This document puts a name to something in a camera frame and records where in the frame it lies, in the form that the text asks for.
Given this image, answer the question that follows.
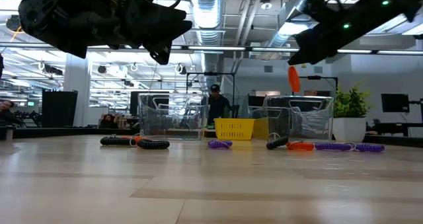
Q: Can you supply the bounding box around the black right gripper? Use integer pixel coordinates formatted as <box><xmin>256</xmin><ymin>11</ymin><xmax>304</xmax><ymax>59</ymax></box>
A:
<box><xmin>288</xmin><ymin>0</ymin><xmax>410</xmax><ymax>65</ymax></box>

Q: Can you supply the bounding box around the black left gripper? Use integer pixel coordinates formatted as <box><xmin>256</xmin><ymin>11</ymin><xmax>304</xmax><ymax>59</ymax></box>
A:
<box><xmin>77</xmin><ymin>0</ymin><xmax>193</xmax><ymax>65</ymax></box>

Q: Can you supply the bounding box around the orange spring keychain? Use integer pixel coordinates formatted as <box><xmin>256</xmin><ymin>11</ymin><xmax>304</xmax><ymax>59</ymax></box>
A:
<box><xmin>286</xmin><ymin>141</ymin><xmax>315</xmax><ymax>151</ymax></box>
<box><xmin>119</xmin><ymin>134</ymin><xmax>146</xmax><ymax>145</ymax></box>
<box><xmin>288</xmin><ymin>65</ymin><xmax>301</xmax><ymax>93</ymax></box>

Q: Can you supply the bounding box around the black spring keychain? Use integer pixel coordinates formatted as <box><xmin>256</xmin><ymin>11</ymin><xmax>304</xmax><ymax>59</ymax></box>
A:
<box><xmin>136</xmin><ymin>138</ymin><xmax>171</xmax><ymax>151</ymax></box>
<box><xmin>100</xmin><ymin>136</ymin><xmax>132</xmax><ymax>147</ymax></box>
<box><xmin>266</xmin><ymin>136</ymin><xmax>289</xmax><ymax>151</ymax></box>

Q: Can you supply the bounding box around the purple spring keychain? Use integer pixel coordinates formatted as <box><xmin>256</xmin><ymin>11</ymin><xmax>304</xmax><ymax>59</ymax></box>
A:
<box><xmin>314</xmin><ymin>142</ymin><xmax>354</xmax><ymax>152</ymax></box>
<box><xmin>354</xmin><ymin>143</ymin><xmax>386</xmax><ymax>153</ymax></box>
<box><xmin>207</xmin><ymin>139</ymin><xmax>233</xmax><ymax>149</ymax></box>

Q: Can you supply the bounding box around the clear plastic bin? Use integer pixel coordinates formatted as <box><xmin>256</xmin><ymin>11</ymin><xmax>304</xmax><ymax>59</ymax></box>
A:
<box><xmin>137</xmin><ymin>92</ymin><xmax>208</xmax><ymax>141</ymax></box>
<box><xmin>246</xmin><ymin>94</ymin><xmax>335</xmax><ymax>143</ymax></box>

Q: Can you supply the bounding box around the black monitor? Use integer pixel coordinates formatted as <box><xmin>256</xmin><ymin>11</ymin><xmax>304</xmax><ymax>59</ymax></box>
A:
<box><xmin>130</xmin><ymin>91</ymin><xmax>170</xmax><ymax>116</ymax></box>
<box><xmin>381</xmin><ymin>93</ymin><xmax>410</xmax><ymax>113</ymax></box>

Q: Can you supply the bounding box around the person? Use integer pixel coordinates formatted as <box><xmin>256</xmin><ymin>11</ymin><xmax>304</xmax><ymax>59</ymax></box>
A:
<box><xmin>0</xmin><ymin>99</ymin><xmax>24</xmax><ymax>128</ymax></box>
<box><xmin>98</xmin><ymin>114</ymin><xmax>116</xmax><ymax>129</ymax></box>
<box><xmin>206</xmin><ymin>84</ymin><xmax>232</xmax><ymax>126</ymax></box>

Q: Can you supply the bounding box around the green plant in white pot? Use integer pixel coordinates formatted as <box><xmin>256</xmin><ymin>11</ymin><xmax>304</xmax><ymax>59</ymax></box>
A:
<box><xmin>332</xmin><ymin>85</ymin><xmax>371</xmax><ymax>143</ymax></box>

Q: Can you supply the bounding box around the yellow plastic basket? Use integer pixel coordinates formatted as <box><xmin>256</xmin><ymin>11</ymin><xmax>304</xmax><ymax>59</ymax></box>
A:
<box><xmin>213</xmin><ymin>117</ymin><xmax>269</xmax><ymax>141</ymax></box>

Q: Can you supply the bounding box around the black partition panel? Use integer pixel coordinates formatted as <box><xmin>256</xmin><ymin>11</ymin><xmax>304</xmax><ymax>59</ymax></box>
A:
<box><xmin>41</xmin><ymin>90</ymin><xmax>79</xmax><ymax>128</ymax></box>

